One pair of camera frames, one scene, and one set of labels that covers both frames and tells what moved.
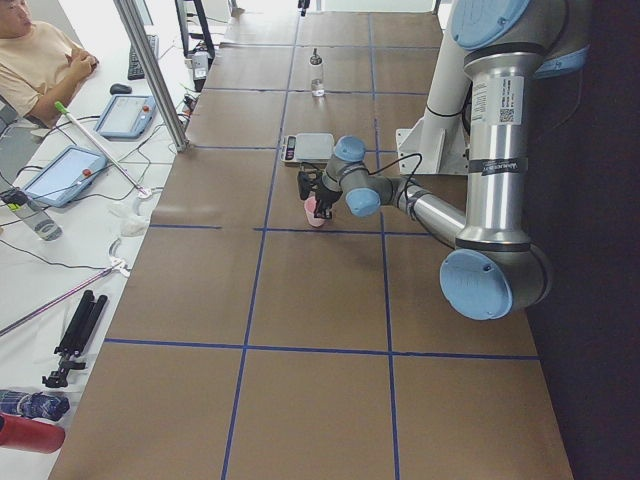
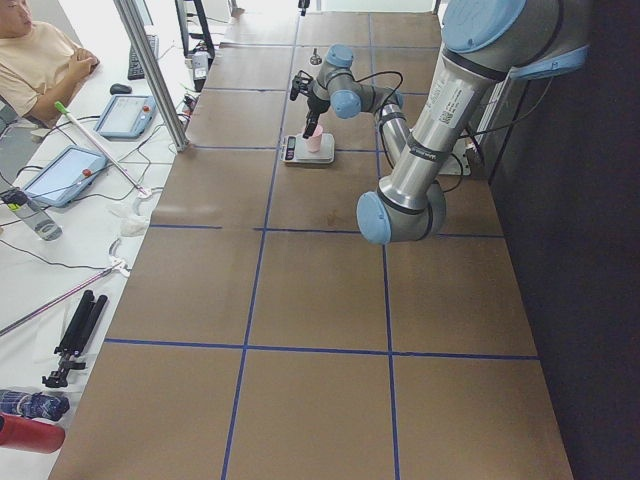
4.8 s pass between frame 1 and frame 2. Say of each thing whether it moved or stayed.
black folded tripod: stayed
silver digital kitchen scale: stayed
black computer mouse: stayed
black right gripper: moved
